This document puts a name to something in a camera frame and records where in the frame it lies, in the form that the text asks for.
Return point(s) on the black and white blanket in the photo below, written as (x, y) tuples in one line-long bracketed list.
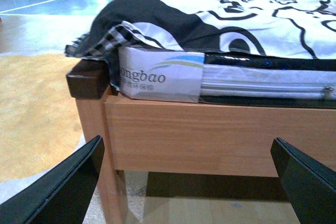
[(297, 29)]

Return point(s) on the wooden bed frame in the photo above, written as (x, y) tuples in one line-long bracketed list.
[(232, 138)]

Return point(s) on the yellow fluffy rug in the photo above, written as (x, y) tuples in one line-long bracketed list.
[(40, 125)]

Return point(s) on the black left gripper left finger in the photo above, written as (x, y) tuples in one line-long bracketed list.
[(63, 194)]

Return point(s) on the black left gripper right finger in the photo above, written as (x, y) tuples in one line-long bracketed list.
[(308, 184)]

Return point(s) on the plastic wrapped white mattress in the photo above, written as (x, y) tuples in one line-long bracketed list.
[(229, 78)]

